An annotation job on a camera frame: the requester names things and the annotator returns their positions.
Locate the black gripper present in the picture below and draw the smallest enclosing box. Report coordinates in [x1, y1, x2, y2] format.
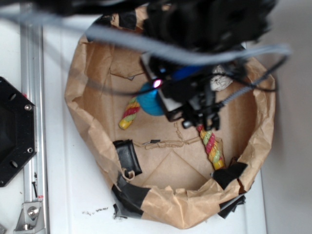
[140, 53, 222, 131]

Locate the blue ball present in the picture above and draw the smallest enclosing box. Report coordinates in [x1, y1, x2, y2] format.
[136, 82, 164, 116]

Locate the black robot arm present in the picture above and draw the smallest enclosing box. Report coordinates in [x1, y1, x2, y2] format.
[0, 0, 281, 130]

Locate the crumpled white cloth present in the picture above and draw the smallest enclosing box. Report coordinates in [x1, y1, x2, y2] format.
[210, 65, 233, 92]

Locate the black leather pouch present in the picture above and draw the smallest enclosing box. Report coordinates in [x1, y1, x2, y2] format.
[113, 139, 142, 179]

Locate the brown paper bag bin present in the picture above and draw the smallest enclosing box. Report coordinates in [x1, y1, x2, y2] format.
[64, 5, 276, 230]

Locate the grey braided cable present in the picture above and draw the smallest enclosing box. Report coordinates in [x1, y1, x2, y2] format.
[0, 12, 292, 108]

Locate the thin black cable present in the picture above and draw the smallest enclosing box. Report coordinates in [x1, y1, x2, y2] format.
[69, 55, 288, 96]

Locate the multicolour twisted rope toy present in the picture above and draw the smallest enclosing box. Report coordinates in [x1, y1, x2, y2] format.
[118, 96, 226, 170]

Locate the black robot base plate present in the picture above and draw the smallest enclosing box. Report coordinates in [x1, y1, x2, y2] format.
[0, 77, 36, 188]

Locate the aluminium extrusion rail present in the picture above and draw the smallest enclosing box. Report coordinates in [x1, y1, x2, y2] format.
[13, 4, 51, 234]

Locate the metal corner bracket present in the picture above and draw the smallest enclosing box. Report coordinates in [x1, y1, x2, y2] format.
[14, 201, 45, 234]

